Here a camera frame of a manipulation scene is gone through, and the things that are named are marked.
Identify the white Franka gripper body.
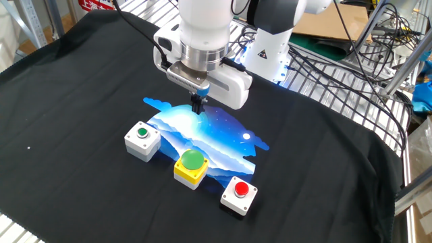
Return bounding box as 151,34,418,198
153,24,253,111

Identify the yellow box green mushroom button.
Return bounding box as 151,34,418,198
173,148,210,191

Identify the white box small green button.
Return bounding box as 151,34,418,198
124,120,162,163

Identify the white box red button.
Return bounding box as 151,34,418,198
219,175,259,221

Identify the cardboard box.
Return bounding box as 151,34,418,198
292,2,373,44

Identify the black cloth with blue print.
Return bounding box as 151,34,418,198
0,9,405,243

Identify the red and white sign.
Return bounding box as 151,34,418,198
78,0,116,13

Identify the perforated steel angle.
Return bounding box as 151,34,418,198
0,0,48,50

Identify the clear plastic bag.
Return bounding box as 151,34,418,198
407,116,432,183

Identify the silver bracket on gripper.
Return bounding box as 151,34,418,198
166,61,211,98

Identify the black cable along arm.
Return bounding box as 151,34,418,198
112,0,172,71

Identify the aluminium frame post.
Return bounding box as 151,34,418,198
379,32,432,99
347,0,391,65

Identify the black cable bundle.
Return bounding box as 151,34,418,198
286,0,423,158

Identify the grey metal rail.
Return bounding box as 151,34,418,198
394,175,432,217

